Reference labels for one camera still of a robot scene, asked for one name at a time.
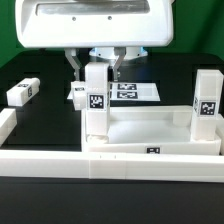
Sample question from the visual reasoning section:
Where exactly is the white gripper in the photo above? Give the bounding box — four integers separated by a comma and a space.
15, 0, 174, 81

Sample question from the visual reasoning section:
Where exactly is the white desk top tray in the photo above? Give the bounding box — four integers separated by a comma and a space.
81, 106, 221, 155

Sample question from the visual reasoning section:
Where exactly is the fiducial marker sheet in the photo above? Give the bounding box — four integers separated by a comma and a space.
68, 82, 160, 102

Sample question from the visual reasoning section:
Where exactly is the white left fence block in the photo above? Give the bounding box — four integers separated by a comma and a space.
0, 108, 17, 146

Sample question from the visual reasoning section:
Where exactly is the white fence block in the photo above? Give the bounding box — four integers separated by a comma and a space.
216, 114, 224, 151
0, 108, 17, 146

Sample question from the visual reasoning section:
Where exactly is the white front fence bar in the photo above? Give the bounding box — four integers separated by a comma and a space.
0, 150, 224, 183

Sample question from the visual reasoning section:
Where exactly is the white right fence block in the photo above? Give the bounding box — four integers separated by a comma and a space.
216, 114, 224, 151

